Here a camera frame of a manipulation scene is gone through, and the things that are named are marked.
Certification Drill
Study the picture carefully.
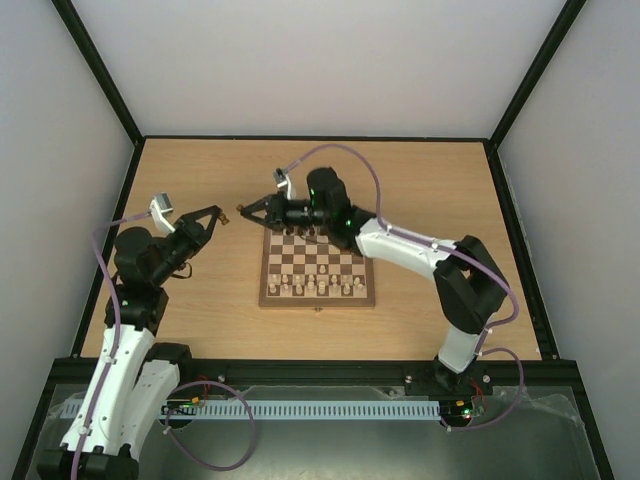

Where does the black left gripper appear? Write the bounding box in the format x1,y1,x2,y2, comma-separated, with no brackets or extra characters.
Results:
152,205,221,285

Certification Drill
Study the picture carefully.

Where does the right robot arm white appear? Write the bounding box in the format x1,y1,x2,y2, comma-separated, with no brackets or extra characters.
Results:
239,167,513,392

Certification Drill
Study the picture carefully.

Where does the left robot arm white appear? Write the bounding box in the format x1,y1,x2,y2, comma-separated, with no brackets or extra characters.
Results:
36,194,224,479

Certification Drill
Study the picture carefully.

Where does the wooden chess board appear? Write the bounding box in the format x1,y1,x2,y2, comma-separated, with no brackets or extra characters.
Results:
258,229,375,310

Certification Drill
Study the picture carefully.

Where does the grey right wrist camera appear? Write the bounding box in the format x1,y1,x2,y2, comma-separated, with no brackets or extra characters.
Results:
273,168,296,200

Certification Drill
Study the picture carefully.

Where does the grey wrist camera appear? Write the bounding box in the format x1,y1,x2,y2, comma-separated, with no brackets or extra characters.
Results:
149,192,175,235
273,168,296,200

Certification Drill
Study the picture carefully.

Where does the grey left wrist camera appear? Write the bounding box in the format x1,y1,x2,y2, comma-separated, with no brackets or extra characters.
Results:
149,192,175,235

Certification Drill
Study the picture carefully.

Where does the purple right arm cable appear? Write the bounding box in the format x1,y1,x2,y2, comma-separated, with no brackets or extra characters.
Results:
287,143,525,432

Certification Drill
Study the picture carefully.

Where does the light blue cable duct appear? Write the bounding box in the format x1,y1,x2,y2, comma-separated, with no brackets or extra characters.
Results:
171,400,441,421

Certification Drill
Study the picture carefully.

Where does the black frame post left rear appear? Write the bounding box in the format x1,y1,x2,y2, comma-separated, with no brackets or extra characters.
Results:
51,0,143,145

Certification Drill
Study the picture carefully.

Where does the black frame post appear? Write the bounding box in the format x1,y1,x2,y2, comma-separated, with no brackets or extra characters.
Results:
486,0,587,151
51,0,143,145

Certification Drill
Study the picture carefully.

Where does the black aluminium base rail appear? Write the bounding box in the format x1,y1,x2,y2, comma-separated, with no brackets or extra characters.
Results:
49,358,581,396

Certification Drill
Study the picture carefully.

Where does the black frame post right rear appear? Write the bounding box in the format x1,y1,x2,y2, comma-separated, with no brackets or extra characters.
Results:
486,0,587,151

